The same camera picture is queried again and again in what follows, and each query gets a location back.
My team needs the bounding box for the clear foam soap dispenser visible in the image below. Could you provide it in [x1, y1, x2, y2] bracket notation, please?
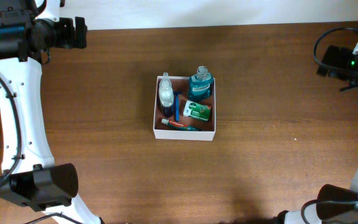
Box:
[158, 72, 175, 118]

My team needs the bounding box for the blue disposable razor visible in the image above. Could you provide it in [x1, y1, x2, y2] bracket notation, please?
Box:
[173, 91, 182, 122]

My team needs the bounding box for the teal mouthwash bottle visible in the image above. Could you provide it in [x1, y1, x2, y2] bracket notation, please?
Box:
[188, 66, 214, 101]

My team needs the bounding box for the toothpaste tube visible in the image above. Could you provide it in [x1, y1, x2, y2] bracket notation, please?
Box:
[160, 119, 201, 131]

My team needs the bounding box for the green white soap bar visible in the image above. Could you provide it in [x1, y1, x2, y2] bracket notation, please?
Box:
[183, 100, 212, 121]

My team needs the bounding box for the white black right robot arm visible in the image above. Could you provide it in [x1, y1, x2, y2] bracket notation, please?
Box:
[271, 28, 358, 224]

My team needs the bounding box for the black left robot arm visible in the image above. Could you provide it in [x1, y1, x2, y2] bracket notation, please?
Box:
[0, 0, 102, 223]

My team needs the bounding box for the white cardboard box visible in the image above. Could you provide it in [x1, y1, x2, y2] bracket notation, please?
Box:
[152, 76, 216, 141]

